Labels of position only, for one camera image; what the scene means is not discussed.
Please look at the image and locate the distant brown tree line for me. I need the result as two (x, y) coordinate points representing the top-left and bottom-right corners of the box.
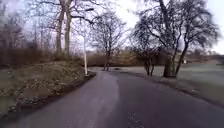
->
(81, 49), (168, 67)

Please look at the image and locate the slender bare tree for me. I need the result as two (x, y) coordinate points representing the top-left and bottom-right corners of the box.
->
(89, 11), (129, 72)

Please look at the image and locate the small dark bushy tree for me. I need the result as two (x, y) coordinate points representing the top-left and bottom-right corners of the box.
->
(130, 28), (163, 77)

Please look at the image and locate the dark grey asphalt path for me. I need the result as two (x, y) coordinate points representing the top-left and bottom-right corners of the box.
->
(0, 69), (224, 128)

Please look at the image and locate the large thick-trunked bare tree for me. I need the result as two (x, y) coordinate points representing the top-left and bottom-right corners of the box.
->
(136, 0), (201, 79)

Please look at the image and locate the grass bank with dead leaves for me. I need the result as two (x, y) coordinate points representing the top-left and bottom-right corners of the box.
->
(0, 59), (97, 118)

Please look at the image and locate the pale green grass field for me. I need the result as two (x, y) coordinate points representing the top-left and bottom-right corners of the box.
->
(116, 62), (224, 108)

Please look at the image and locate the brown bare brushwood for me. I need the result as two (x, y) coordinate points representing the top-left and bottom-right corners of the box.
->
(0, 13), (83, 67)

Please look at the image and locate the pale lamp post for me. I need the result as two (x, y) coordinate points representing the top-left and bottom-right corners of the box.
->
(82, 7), (96, 77)

